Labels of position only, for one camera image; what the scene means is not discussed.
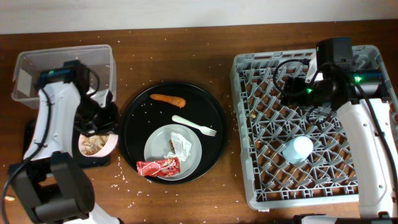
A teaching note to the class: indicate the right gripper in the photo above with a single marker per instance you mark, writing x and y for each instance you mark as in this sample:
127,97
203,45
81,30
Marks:
293,87

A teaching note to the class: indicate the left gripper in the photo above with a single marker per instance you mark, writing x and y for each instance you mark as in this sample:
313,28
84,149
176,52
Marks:
111,124

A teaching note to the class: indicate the white bowl with rice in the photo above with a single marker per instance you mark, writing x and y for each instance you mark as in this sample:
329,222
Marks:
98,145

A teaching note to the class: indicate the light blue plastic cup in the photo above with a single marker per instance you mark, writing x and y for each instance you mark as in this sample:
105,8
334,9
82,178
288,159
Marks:
297,149

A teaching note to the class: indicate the orange carrot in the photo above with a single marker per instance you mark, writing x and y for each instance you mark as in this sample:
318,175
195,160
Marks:
173,100

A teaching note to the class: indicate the white napkin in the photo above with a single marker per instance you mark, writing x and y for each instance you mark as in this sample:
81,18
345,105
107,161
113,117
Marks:
180,147

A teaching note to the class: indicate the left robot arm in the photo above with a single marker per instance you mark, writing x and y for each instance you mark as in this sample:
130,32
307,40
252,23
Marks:
49,183

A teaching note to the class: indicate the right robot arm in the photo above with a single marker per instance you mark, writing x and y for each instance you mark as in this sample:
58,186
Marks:
360,97

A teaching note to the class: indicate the grey dishwasher rack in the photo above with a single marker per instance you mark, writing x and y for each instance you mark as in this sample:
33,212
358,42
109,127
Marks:
264,125

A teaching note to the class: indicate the black rectangular tray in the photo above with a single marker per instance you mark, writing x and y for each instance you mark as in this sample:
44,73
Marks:
83,161

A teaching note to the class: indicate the clear plastic bin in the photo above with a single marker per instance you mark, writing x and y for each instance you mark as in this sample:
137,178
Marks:
99,58

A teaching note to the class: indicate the grey plate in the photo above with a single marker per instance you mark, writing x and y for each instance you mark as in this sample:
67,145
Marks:
157,146

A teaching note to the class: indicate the red snack wrapper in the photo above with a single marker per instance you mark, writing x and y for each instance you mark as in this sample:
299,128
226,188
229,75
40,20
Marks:
160,168

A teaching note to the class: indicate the peanut on table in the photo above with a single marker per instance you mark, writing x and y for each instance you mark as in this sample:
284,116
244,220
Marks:
9,198

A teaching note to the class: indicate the white plastic fork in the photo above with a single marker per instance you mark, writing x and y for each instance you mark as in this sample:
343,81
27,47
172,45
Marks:
203,129

